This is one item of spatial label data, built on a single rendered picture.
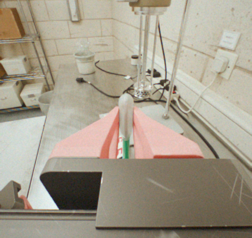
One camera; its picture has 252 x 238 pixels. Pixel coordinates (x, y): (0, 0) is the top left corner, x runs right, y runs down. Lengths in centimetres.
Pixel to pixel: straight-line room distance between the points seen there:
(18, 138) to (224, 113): 74
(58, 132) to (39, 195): 23
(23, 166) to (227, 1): 83
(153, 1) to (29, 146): 57
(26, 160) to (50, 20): 210
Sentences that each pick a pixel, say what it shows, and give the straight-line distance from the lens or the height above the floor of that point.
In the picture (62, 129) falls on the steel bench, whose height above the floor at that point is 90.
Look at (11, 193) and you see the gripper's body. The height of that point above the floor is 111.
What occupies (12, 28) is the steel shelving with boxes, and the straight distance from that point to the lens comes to 221.
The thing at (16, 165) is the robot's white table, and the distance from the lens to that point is 58.
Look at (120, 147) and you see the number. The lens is 48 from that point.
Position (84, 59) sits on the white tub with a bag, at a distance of 104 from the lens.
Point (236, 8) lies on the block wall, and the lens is 65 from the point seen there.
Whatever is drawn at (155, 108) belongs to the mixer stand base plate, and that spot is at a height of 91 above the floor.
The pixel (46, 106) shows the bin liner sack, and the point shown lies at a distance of 181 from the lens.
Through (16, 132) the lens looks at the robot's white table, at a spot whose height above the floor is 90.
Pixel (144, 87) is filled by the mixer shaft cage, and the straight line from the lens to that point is 49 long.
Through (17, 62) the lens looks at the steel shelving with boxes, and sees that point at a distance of 233.
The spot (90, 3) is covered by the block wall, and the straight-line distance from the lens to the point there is 244.
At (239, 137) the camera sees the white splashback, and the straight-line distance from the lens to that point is 59.
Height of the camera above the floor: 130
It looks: 37 degrees down
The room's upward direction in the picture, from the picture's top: straight up
